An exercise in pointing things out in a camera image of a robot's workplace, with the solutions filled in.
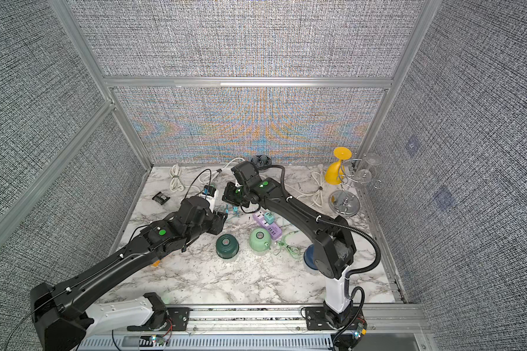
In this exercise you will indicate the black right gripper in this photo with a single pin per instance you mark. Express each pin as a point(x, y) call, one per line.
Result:
point(228, 195)

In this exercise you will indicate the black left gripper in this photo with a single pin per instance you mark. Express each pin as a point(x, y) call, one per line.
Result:
point(218, 221)

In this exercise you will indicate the dark green meat grinder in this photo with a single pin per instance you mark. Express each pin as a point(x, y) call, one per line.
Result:
point(227, 247)

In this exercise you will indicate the teal usb adapter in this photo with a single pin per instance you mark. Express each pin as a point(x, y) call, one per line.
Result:
point(269, 217)

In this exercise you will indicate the light green meat grinder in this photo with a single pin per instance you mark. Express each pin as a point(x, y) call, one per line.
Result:
point(260, 241)

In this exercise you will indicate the purple power strip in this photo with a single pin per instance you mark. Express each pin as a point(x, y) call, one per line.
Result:
point(274, 229)

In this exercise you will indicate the navy blue meat grinder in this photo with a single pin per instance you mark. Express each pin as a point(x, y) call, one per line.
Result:
point(308, 259)

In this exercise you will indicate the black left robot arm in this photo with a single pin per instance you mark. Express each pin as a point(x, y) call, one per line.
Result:
point(67, 313)

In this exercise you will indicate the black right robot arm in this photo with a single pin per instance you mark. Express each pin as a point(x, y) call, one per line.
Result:
point(332, 238)

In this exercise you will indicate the black grinder blade lid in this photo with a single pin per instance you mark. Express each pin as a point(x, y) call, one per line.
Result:
point(261, 161)

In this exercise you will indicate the small black packet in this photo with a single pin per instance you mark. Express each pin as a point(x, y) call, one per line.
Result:
point(161, 198)

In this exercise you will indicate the yellow plastic goblet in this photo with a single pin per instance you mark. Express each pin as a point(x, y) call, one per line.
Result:
point(333, 174)

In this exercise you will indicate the clear wine glass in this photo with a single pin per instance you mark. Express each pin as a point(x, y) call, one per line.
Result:
point(363, 176)

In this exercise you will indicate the chrome wire glass rack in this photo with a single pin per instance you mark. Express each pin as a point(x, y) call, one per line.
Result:
point(345, 201)

